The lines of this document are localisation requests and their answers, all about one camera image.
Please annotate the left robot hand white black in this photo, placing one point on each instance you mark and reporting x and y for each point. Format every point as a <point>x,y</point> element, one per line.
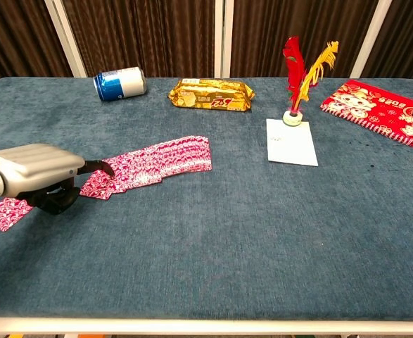
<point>37,165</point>

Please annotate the red patterned playing card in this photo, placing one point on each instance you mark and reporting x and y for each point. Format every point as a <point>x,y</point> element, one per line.
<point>5,213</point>
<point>95,190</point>

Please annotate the spread of red playing cards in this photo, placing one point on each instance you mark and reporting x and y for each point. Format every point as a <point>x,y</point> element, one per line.
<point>171,156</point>

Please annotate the blue white drink can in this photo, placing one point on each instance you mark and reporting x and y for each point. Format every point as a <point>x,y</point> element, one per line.
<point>121,84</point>

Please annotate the dark brown pleated curtain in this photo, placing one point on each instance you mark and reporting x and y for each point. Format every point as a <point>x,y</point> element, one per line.
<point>143,35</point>
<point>262,31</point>
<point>16,35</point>
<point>406,35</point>

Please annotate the blue fabric table cover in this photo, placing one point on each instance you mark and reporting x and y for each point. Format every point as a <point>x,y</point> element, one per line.
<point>206,239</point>

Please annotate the gold biscuit packet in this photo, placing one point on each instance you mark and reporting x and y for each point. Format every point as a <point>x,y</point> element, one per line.
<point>211,95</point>

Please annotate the white paper card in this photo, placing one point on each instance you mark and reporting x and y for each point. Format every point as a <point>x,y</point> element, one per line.
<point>292,146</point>

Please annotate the red yellow feather shuttlecock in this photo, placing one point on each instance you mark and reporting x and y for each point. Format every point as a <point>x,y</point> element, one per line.
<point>295,74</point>

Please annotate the red festive envelope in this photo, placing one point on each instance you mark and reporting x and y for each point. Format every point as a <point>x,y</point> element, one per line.
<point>378,107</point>

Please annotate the white partition frame post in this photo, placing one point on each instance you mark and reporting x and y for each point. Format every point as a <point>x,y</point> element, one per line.
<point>65,38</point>
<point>371,38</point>
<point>223,38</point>

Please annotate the white table frame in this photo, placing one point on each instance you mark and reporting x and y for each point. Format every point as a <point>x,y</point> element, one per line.
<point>206,325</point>

